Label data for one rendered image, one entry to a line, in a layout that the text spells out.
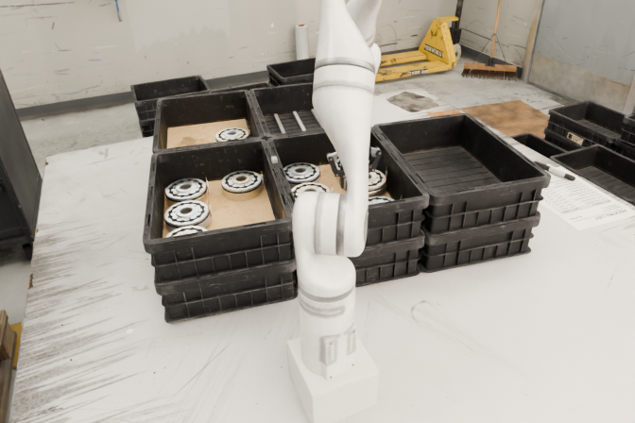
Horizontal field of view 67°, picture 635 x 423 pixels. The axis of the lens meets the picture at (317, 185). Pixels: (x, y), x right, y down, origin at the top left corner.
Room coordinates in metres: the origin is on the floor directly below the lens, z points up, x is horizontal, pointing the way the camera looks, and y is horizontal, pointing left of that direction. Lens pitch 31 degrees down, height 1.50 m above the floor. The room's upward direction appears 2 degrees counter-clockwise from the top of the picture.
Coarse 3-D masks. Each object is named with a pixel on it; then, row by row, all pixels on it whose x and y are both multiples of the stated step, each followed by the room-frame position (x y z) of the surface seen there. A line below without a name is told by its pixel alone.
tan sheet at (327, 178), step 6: (318, 168) 1.19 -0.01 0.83; (324, 168) 1.18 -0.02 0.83; (330, 168) 1.18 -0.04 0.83; (324, 174) 1.15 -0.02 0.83; (330, 174) 1.15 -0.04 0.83; (324, 180) 1.12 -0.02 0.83; (330, 180) 1.12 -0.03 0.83; (336, 180) 1.12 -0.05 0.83; (330, 186) 1.09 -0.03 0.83; (336, 186) 1.09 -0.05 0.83; (336, 192) 1.06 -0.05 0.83; (342, 192) 1.06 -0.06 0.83
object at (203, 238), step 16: (224, 144) 1.15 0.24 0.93; (240, 144) 1.16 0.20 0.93; (272, 176) 0.99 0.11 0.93; (288, 208) 0.84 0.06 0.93; (144, 224) 0.80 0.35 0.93; (256, 224) 0.79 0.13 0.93; (272, 224) 0.79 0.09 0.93; (288, 224) 0.79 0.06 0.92; (144, 240) 0.75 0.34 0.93; (160, 240) 0.74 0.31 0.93; (176, 240) 0.74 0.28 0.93; (192, 240) 0.75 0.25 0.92; (208, 240) 0.76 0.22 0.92; (224, 240) 0.76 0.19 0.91
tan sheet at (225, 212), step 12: (216, 180) 1.13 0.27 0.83; (216, 192) 1.08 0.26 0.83; (264, 192) 1.07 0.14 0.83; (216, 204) 1.02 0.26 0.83; (228, 204) 1.02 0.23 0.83; (240, 204) 1.01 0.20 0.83; (252, 204) 1.01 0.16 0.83; (264, 204) 1.01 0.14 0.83; (216, 216) 0.96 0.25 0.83; (228, 216) 0.96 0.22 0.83; (240, 216) 0.96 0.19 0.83; (252, 216) 0.96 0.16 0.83; (264, 216) 0.96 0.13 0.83; (216, 228) 0.91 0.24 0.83
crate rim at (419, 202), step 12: (312, 132) 1.21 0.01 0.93; (324, 132) 1.21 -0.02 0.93; (372, 132) 1.20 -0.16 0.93; (384, 144) 1.12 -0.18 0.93; (276, 156) 1.08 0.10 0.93; (396, 156) 1.06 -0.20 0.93; (288, 192) 0.91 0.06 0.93; (420, 192) 0.89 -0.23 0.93; (372, 204) 0.85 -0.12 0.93; (384, 204) 0.84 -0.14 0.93; (396, 204) 0.85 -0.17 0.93; (408, 204) 0.85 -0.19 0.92; (420, 204) 0.86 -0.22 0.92; (372, 216) 0.83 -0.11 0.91
